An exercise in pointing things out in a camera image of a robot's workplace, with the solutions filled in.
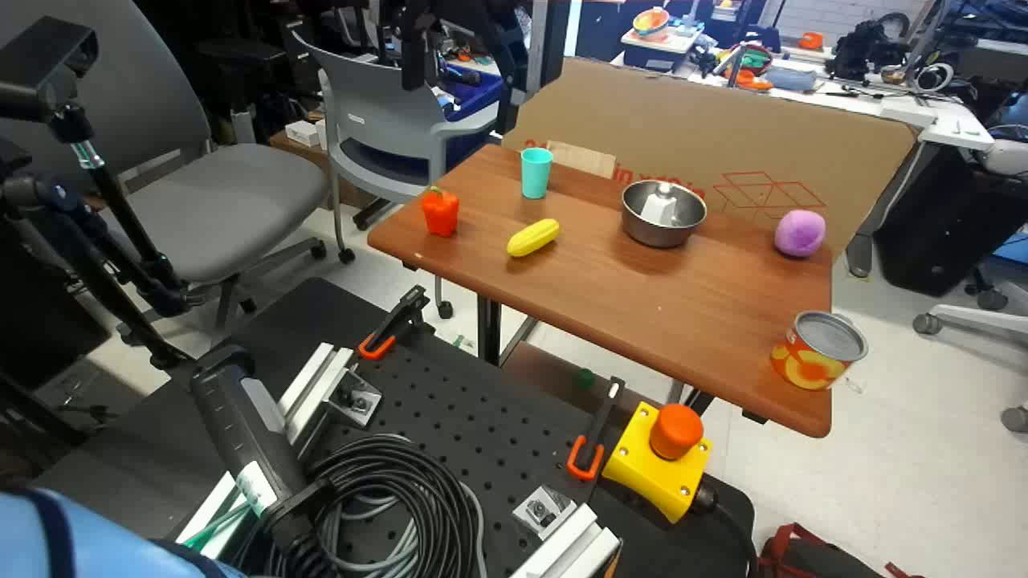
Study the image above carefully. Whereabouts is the orange labelled tin can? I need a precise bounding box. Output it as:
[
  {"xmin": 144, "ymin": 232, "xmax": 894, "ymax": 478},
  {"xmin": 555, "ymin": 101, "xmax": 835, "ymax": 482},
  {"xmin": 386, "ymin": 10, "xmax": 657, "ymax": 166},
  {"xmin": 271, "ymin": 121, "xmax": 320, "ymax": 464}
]
[{"xmin": 773, "ymin": 311, "xmax": 867, "ymax": 391}]

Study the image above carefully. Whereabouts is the wooden table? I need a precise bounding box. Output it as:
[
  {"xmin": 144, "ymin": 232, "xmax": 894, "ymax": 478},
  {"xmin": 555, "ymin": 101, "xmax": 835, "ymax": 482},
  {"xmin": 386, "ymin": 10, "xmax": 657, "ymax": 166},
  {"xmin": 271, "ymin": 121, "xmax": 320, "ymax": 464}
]
[{"xmin": 371, "ymin": 144, "xmax": 833, "ymax": 436}]

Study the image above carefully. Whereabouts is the light blue grey chair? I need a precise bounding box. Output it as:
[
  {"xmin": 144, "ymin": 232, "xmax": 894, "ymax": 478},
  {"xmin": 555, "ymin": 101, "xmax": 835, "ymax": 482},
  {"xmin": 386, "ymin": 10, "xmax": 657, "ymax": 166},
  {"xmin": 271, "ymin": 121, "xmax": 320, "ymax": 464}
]
[{"xmin": 291, "ymin": 28, "xmax": 508, "ymax": 268}]

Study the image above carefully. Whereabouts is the orange black clamp right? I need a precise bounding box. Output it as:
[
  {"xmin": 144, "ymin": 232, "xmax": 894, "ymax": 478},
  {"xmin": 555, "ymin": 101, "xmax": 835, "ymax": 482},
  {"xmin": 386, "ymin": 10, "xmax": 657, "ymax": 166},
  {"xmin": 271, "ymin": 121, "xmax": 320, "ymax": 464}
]
[{"xmin": 565, "ymin": 380, "xmax": 624, "ymax": 482}]

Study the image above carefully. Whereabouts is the grey office chair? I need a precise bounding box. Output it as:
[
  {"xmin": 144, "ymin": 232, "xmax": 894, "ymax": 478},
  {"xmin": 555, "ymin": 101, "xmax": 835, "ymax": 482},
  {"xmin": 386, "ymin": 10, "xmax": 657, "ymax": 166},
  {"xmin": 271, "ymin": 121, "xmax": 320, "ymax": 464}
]
[{"xmin": 0, "ymin": 0, "xmax": 324, "ymax": 324}]

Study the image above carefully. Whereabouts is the teal plastic cup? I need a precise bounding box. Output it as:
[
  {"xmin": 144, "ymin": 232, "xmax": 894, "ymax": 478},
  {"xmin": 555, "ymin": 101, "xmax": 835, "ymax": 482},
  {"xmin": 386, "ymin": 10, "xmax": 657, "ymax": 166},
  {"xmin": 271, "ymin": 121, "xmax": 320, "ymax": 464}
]
[{"xmin": 521, "ymin": 149, "xmax": 554, "ymax": 199}]

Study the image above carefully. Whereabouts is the brown cardboard backboard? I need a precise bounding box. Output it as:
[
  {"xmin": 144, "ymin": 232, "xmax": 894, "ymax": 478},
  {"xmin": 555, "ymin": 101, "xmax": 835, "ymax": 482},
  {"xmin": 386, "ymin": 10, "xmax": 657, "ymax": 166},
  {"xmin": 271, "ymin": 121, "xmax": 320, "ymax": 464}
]
[{"xmin": 505, "ymin": 58, "xmax": 917, "ymax": 254}]

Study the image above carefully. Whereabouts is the purple plush ball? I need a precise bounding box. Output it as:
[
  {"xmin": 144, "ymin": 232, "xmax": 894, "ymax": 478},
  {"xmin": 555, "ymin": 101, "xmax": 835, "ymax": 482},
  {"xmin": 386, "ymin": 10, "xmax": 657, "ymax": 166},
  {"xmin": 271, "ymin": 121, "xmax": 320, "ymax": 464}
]
[{"xmin": 776, "ymin": 210, "xmax": 829, "ymax": 260}]

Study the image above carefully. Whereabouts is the black camera tripod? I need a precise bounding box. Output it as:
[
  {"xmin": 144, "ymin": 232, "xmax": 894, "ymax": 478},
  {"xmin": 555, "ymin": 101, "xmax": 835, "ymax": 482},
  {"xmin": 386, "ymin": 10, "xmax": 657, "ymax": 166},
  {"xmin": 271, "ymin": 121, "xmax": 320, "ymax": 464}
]
[{"xmin": 0, "ymin": 12, "xmax": 195, "ymax": 373}]

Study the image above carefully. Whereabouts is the orange black clamp left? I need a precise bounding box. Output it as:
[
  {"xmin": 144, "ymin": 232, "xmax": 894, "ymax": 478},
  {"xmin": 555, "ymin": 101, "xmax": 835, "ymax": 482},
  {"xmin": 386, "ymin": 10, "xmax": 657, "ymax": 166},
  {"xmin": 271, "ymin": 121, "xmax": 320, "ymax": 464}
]
[{"xmin": 357, "ymin": 287, "xmax": 427, "ymax": 360}]

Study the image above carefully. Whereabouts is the silver metal bowl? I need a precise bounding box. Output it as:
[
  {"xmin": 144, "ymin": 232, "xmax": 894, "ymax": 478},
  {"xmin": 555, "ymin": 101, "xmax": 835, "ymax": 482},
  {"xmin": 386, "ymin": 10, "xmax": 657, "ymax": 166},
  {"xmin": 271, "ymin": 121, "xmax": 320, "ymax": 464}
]
[{"xmin": 621, "ymin": 180, "xmax": 708, "ymax": 250}]

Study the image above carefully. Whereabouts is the white background desk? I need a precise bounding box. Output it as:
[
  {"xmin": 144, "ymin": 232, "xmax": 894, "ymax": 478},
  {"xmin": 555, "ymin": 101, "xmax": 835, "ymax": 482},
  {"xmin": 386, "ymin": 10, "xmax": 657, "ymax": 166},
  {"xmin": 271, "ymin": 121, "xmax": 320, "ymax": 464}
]
[{"xmin": 616, "ymin": 26, "xmax": 996, "ymax": 154}]

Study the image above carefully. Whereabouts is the black perforated breadboard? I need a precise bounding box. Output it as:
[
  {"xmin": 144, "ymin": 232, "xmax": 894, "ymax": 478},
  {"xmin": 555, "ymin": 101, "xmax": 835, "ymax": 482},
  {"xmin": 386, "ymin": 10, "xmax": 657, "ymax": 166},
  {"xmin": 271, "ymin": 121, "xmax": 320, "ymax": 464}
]
[{"xmin": 40, "ymin": 281, "xmax": 757, "ymax": 578}]

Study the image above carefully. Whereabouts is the orange black clamp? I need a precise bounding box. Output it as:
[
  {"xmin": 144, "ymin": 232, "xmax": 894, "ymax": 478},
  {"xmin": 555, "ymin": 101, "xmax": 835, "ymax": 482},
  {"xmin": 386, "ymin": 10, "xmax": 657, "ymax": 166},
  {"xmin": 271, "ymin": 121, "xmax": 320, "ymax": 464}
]
[
  {"xmin": 357, "ymin": 287, "xmax": 427, "ymax": 360},
  {"xmin": 565, "ymin": 380, "xmax": 624, "ymax": 482}
]

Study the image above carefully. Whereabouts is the black coiled cable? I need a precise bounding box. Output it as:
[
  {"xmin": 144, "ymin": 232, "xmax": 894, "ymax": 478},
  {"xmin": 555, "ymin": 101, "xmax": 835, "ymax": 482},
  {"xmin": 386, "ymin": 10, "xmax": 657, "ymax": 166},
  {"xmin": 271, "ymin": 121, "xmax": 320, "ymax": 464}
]
[{"xmin": 259, "ymin": 431, "xmax": 492, "ymax": 578}]

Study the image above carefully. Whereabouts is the yellow corn toy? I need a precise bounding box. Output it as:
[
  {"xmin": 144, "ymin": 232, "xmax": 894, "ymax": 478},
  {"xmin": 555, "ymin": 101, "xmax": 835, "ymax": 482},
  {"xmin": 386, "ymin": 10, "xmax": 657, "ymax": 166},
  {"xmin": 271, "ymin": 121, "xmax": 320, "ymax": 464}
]
[{"xmin": 508, "ymin": 219, "xmax": 564, "ymax": 260}]

